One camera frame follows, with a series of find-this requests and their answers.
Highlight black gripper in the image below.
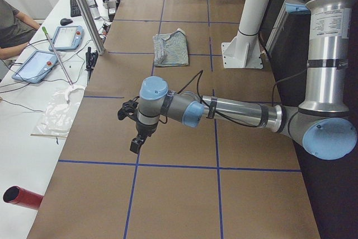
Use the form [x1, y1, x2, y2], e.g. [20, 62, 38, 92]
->
[130, 120, 157, 154]

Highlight striped polo shirt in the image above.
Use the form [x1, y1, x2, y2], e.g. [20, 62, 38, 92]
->
[153, 28, 189, 67]

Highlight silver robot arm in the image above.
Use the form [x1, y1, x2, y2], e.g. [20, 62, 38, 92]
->
[130, 0, 357, 160]

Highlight clear plastic bag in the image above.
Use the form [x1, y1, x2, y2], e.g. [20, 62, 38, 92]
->
[31, 86, 84, 139]

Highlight blue tape grid lines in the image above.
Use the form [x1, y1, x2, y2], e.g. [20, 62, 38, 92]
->
[57, 0, 303, 239]

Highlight brown paper table cover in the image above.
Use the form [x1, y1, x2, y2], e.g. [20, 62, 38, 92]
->
[26, 0, 322, 239]

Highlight black clamp tool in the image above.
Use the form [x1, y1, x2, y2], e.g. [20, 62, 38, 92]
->
[86, 47, 98, 83]

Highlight near blue teach pendant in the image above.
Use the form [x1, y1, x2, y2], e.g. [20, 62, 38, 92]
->
[12, 50, 58, 84]

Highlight blue teach pendant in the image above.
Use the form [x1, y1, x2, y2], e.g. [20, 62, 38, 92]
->
[12, 50, 58, 84]
[52, 26, 84, 51]

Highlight far blue teach pendant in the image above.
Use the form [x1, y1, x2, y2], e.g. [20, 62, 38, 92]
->
[52, 26, 84, 51]

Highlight red cylinder tube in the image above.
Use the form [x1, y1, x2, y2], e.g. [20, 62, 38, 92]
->
[3, 186, 44, 210]

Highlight black computer mouse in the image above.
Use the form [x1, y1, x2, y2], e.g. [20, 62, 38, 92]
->
[60, 18, 73, 26]

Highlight black keyboard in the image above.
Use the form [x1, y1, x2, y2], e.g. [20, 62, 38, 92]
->
[69, 0, 81, 17]

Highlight green tipped metal rod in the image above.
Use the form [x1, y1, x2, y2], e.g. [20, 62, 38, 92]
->
[41, 26, 73, 87]

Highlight clear water bottle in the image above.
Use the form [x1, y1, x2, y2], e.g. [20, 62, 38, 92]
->
[86, 0, 100, 20]

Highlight seated person legs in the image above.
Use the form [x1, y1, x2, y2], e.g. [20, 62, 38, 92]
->
[1, 0, 40, 60]

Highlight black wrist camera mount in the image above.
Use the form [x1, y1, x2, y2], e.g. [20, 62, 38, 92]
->
[117, 96, 139, 121]

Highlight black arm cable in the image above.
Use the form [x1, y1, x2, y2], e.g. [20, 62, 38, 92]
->
[159, 69, 310, 128]

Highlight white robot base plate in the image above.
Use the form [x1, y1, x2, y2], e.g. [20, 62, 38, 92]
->
[221, 41, 263, 69]

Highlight aluminium frame post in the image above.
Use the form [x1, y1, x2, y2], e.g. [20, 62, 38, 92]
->
[76, 0, 105, 55]

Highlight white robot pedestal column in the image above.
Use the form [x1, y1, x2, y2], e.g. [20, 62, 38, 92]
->
[237, 0, 269, 44]

